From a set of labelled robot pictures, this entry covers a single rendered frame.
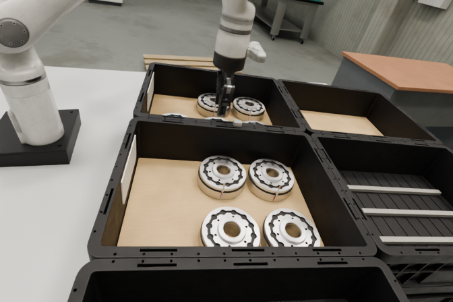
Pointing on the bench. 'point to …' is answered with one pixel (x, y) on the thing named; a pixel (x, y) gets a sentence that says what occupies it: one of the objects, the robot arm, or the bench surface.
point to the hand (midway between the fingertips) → (220, 105)
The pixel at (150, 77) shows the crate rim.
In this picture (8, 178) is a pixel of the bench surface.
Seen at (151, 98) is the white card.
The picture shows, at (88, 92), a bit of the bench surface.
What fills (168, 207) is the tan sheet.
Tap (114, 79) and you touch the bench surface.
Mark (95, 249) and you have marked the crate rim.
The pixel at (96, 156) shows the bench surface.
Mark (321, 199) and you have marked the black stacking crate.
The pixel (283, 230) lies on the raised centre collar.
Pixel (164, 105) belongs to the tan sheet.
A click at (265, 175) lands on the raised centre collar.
